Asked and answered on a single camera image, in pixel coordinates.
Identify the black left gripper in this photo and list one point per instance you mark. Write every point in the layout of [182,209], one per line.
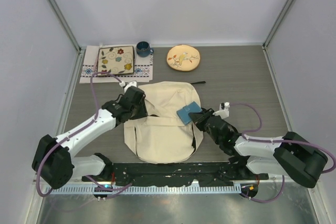
[143,112]

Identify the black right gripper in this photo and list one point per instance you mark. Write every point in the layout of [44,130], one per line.
[199,118]

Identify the blue small box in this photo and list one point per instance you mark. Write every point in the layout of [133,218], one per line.
[184,112]

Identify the cream canvas backpack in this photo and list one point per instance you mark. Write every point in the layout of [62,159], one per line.
[161,137]

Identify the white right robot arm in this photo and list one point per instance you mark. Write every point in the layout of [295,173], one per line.
[289,155]

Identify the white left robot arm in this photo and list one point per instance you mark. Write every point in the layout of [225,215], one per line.
[56,160]

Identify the white embroidered placemat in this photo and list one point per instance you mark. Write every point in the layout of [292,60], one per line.
[143,67]

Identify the square floral ceramic plate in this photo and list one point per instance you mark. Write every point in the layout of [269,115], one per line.
[116,60]

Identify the dark blue ceramic mug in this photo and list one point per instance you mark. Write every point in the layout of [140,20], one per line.
[144,49]

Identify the round bird ceramic plate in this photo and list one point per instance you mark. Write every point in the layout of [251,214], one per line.
[183,58]

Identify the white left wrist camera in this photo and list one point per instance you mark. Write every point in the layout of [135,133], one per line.
[127,85]

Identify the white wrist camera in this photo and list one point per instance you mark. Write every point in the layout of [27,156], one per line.
[127,85]
[223,111]

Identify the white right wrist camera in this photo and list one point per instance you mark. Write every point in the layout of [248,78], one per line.
[223,111]

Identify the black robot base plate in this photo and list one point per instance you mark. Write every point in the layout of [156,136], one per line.
[179,174]

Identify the white slotted cable duct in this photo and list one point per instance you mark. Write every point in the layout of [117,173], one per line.
[194,188]

